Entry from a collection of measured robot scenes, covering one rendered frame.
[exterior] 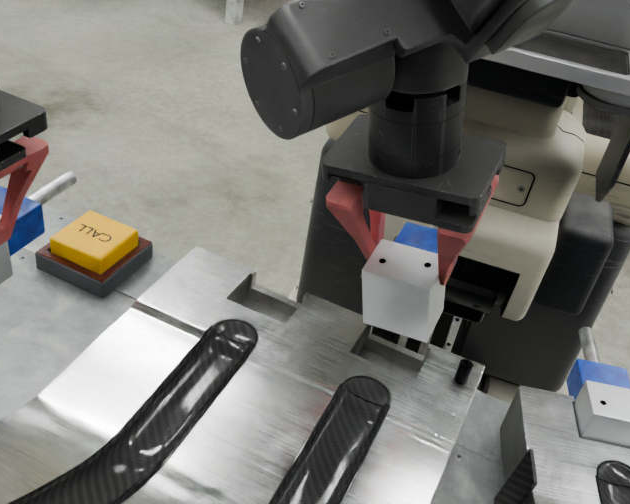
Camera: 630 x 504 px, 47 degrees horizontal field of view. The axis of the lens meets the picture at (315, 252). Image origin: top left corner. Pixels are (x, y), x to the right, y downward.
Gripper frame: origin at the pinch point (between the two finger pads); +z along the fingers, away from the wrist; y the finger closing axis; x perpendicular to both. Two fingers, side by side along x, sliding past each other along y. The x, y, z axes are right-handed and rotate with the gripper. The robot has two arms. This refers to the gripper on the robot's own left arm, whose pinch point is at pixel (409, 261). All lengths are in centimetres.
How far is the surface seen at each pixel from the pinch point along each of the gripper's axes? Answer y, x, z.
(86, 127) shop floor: -162, 123, 95
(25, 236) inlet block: -26.6, -9.5, -1.3
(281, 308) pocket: -11.1, -0.2, 9.0
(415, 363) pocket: 0.8, -0.1, 10.5
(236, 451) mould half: -5.9, -15.5, 5.6
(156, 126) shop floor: -145, 140, 100
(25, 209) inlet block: -26.7, -8.5, -3.1
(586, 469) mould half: 14.9, -2.1, 13.8
